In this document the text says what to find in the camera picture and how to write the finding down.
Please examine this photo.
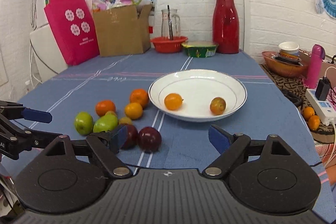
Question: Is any green pear-shaped apple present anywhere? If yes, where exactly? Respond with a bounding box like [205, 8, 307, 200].
[93, 114, 118, 133]

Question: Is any dark red plum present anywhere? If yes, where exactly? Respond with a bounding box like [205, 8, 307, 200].
[137, 127, 162, 152]
[121, 124, 138, 149]

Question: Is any small brown-yellow fruit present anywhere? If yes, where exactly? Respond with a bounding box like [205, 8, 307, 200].
[118, 117, 133, 125]
[105, 110, 117, 117]

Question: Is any orange tangerine with stem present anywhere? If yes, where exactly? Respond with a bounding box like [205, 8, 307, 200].
[95, 100, 116, 117]

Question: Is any yellow-orange citrus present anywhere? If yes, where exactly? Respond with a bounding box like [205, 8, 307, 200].
[124, 102, 143, 120]

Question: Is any red-yellow plum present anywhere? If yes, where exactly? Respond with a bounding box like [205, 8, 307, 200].
[210, 97, 226, 115]

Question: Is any small orange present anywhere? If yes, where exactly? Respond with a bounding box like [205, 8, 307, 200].
[307, 115, 320, 131]
[164, 93, 183, 111]
[302, 106, 315, 121]

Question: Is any blue striped tablecloth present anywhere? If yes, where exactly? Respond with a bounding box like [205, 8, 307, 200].
[2, 48, 336, 222]

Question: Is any white appliance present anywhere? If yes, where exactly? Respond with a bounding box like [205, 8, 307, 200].
[30, 0, 68, 83]

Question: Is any white ceramic plate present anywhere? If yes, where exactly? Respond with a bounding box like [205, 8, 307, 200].
[148, 69, 248, 122]

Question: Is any black leopard pattern cloth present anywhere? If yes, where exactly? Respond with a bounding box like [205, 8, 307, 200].
[261, 64, 334, 144]

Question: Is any orange patterned bowl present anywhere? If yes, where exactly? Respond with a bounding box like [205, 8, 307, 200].
[261, 51, 309, 78]

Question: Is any white power strip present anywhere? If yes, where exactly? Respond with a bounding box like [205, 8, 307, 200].
[305, 89, 336, 126]

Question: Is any green instant noodle bowl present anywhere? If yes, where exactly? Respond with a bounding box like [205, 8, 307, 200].
[182, 41, 218, 58]

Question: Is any black charger plug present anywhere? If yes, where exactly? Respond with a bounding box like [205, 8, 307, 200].
[315, 77, 331, 101]

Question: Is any pink tote bag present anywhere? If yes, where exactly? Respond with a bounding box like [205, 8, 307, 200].
[44, 0, 100, 66]

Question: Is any cardboard box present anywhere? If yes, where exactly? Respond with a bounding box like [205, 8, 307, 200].
[93, 5, 152, 57]

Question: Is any white cup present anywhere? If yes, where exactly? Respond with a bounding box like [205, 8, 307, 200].
[278, 42, 299, 56]

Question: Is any red plastic basket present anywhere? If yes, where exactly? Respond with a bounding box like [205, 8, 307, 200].
[150, 36, 188, 53]

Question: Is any black stirrer in pitcher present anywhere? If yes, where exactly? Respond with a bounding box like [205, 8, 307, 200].
[167, 5, 174, 40]

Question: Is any red thermos jug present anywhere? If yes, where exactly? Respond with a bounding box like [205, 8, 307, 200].
[213, 0, 240, 54]

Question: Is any pink thermos bottle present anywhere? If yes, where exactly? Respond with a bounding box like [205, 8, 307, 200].
[304, 44, 325, 89]

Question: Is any glass pitcher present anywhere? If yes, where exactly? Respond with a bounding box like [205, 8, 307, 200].
[161, 9, 181, 40]

